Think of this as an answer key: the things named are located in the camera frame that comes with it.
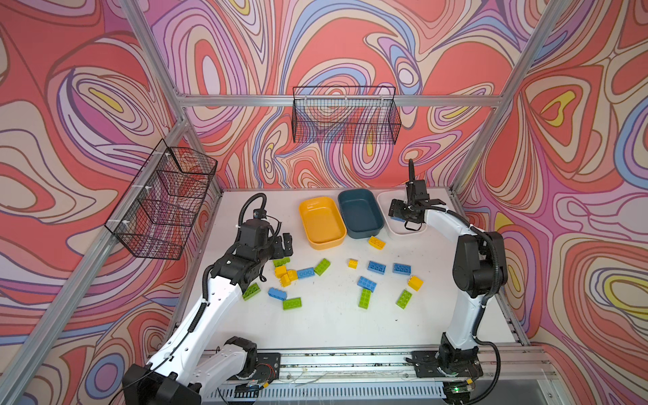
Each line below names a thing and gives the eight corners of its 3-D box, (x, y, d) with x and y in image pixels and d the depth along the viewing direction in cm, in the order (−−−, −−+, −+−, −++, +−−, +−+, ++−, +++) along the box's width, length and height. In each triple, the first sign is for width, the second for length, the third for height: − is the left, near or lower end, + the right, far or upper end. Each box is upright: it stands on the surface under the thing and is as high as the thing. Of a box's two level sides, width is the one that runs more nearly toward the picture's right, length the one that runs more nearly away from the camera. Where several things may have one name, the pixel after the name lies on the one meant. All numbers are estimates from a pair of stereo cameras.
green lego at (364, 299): (358, 307, 87) (358, 305, 85) (361, 290, 91) (361, 288, 89) (368, 309, 86) (369, 307, 85) (371, 292, 90) (372, 290, 88)
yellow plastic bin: (310, 253, 100) (309, 246, 95) (297, 205, 116) (296, 196, 112) (349, 244, 102) (350, 236, 98) (331, 198, 119) (331, 189, 114)
